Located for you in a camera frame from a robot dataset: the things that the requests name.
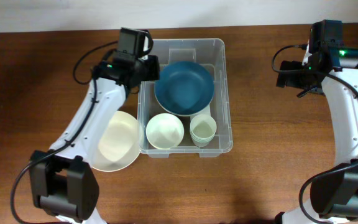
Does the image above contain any white label in bin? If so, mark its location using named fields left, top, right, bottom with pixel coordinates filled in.
left=190, top=105, right=211, bottom=118

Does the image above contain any mint green cup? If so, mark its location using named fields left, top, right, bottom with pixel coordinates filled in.
left=191, top=135, right=214, bottom=142

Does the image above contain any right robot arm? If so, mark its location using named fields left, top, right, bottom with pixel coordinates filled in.
left=275, top=20, right=358, bottom=223

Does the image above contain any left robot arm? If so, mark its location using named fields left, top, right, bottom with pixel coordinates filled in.
left=18, top=28, right=160, bottom=223

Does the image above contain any dark blue plate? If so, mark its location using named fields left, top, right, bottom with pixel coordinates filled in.
left=154, top=60, right=215, bottom=114

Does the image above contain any clear plastic storage bin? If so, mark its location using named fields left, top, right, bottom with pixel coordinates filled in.
left=137, top=38, right=233, bottom=158

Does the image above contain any beige plate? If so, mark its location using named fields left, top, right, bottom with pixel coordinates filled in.
left=92, top=111, right=140, bottom=172
left=156, top=95, right=213, bottom=116

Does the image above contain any white bowl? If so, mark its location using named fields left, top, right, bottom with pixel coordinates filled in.
left=145, top=113, right=185, bottom=149

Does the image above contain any white cup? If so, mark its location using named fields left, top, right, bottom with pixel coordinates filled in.
left=190, top=114, right=217, bottom=141

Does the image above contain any grey cup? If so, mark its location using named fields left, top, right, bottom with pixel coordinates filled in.
left=193, top=141, right=209, bottom=147

